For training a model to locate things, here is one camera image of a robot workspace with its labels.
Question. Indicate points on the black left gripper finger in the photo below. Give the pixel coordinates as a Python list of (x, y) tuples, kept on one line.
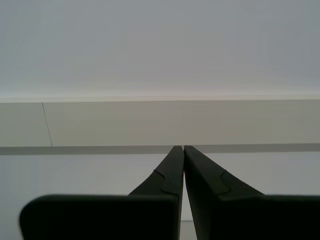
[(245, 217), (105, 217)]

